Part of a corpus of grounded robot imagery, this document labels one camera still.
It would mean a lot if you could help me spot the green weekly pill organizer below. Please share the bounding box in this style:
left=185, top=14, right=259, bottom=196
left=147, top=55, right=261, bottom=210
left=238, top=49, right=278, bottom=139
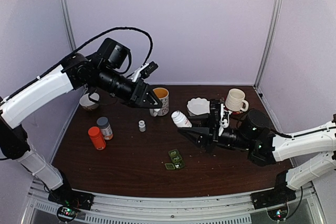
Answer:
left=164, top=149, right=185, bottom=170

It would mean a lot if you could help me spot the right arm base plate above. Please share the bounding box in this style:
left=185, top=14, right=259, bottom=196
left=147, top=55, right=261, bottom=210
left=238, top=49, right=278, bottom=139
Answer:
left=251, top=189, right=296, bottom=210

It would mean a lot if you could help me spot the white mug yellow inside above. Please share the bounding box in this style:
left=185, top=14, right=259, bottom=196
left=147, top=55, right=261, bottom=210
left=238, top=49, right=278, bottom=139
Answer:
left=149, top=87, right=170, bottom=117

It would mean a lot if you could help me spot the shorter small white bottle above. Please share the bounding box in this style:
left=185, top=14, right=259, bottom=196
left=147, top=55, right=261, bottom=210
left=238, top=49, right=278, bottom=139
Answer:
left=138, top=120, right=146, bottom=132

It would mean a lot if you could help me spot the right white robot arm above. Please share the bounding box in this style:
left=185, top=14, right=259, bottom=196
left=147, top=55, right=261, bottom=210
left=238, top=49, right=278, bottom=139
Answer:
left=171, top=109, right=335, bottom=204

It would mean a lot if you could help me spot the cream ribbed mug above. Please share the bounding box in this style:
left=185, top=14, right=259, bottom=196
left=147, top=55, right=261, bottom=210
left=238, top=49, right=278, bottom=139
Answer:
left=225, top=88, right=249, bottom=112

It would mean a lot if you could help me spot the left aluminium frame post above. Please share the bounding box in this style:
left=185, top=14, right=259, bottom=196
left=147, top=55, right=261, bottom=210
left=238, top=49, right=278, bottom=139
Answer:
left=59, top=0, right=76, bottom=50

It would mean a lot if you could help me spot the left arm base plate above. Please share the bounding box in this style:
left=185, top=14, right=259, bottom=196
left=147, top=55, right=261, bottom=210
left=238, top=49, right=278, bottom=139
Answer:
left=48, top=191, right=94, bottom=210

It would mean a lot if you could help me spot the small white bowl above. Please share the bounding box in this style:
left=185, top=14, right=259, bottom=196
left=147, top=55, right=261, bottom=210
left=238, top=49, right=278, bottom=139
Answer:
left=79, top=93, right=100, bottom=111

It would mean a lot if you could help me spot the grey lid pill bottle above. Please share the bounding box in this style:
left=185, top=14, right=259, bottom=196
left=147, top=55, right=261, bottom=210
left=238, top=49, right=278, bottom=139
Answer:
left=97, top=116, right=113, bottom=141

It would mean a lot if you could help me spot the orange pill bottle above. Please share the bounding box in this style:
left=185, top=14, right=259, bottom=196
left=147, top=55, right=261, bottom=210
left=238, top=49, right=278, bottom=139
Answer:
left=88, top=126, right=106, bottom=151

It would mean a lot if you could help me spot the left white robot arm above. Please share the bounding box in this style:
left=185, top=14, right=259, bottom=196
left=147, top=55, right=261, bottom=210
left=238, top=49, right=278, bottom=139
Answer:
left=1, top=38, right=162, bottom=205

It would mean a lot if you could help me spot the aluminium frame post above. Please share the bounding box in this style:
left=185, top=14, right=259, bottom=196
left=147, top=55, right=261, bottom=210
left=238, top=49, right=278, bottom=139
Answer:
left=254, top=0, right=283, bottom=90
left=59, top=0, right=76, bottom=50

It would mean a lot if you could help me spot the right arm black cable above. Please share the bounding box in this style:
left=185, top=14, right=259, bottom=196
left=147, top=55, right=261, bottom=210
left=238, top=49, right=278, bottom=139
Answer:
left=267, top=126, right=336, bottom=138

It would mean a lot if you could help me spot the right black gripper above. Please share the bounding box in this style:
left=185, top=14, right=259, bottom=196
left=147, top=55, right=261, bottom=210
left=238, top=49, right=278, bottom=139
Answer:
left=177, top=113, right=253, bottom=155

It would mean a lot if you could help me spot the right aluminium frame post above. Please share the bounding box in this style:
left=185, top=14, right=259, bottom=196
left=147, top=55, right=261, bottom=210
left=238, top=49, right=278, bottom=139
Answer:
left=254, top=0, right=283, bottom=90

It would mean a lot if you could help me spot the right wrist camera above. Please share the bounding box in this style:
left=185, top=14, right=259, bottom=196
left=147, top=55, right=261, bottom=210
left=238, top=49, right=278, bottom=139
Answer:
left=209, top=99, right=232, bottom=136

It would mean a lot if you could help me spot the aluminium front rail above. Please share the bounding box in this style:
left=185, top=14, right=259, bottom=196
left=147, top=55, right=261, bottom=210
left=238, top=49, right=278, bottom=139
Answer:
left=19, top=179, right=327, bottom=223

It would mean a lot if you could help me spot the white scalloped dish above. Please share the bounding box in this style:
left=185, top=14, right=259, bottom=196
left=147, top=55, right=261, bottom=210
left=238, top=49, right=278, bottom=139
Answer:
left=186, top=98, right=209, bottom=116

